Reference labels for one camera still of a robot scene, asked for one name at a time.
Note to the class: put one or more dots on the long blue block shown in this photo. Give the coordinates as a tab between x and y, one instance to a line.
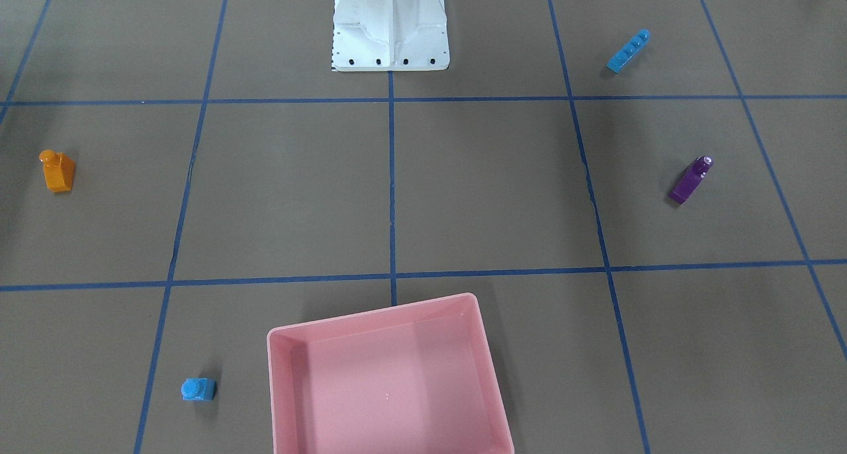
629	51

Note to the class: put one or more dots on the purple block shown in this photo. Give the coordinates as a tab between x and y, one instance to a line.
690	179

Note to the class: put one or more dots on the small blue block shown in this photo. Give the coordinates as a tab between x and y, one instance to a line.
198	389

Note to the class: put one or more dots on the orange block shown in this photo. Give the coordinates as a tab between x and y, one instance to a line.
59	171

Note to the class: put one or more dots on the pink plastic box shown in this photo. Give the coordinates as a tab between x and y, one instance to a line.
413	378

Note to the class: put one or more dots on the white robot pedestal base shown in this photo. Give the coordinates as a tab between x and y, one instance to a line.
390	35

